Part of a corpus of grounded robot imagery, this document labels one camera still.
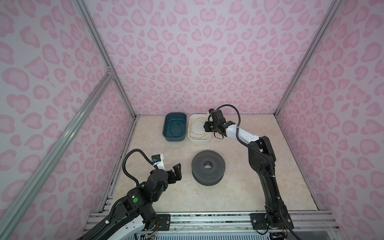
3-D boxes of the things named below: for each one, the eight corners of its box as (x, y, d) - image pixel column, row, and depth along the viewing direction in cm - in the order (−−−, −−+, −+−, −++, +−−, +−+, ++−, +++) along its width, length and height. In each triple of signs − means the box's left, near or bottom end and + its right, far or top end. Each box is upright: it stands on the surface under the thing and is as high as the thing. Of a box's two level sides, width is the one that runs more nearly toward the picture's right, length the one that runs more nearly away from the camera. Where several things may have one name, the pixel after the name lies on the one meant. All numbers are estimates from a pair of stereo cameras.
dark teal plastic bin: (162, 141, 107) (160, 136, 103) (166, 118, 122) (165, 112, 118) (185, 141, 107) (185, 136, 102) (187, 118, 122) (186, 112, 117)
